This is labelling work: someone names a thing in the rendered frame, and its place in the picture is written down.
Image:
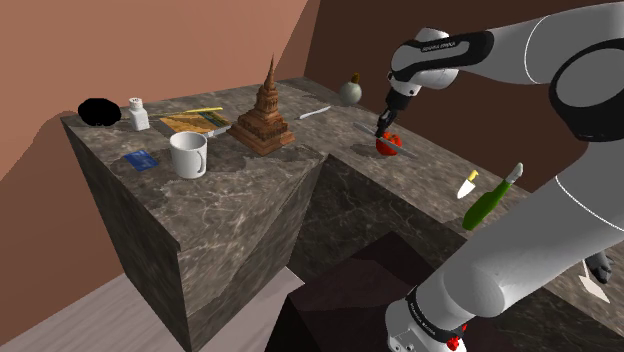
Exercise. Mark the round grey vase brown stopper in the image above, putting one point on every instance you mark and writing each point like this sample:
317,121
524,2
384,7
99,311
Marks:
350,92

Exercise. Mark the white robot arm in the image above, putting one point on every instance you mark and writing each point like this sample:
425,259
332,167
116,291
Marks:
516,263

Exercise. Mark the long grey knife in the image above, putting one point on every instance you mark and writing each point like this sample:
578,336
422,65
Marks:
363,129

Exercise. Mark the white mug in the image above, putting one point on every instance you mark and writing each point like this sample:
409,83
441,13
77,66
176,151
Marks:
187,156

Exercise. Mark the red tomato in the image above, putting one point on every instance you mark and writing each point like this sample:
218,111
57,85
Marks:
386,148

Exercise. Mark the dark grey figure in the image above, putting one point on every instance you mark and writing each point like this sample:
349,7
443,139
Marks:
600,267

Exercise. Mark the black rounded lump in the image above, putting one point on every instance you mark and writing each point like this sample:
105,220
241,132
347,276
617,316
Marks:
99,112

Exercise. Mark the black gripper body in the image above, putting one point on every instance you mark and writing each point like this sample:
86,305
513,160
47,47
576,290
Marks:
396,104

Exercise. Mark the brown tower statue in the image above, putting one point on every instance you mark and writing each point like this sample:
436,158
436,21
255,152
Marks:
263,122

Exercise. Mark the white pointed spatula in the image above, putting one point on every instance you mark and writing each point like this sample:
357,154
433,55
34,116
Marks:
594,285

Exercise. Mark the white butter knife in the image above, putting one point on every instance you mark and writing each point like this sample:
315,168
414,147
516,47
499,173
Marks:
314,113

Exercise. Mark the yellow and blue book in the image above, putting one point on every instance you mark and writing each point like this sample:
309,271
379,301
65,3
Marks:
194,122

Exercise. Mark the dark robot stand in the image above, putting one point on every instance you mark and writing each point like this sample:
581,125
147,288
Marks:
341,302

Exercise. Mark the blue card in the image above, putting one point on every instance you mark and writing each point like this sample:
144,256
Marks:
141,160

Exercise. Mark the small white bottle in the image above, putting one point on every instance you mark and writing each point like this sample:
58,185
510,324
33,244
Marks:
139,117

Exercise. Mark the green bottle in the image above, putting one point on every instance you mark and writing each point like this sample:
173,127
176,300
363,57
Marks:
482,207

